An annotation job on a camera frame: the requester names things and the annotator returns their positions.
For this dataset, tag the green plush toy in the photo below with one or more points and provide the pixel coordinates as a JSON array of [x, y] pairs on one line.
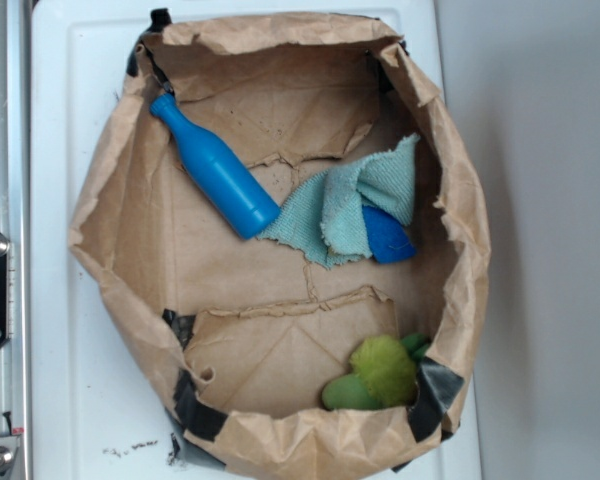
[[383, 374]]

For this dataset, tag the brown paper bag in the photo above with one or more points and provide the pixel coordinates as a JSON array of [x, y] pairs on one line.
[[239, 337]]

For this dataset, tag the blue ball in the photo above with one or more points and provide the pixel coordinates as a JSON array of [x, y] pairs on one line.
[[388, 241]]

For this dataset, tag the aluminium frame rail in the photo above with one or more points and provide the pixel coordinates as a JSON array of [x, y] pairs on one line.
[[15, 376]]

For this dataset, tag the light teal cloth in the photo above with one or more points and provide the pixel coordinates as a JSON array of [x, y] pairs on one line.
[[323, 217]]

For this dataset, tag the blue plastic bottle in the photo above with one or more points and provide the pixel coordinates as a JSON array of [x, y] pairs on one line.
[[218, 172]]

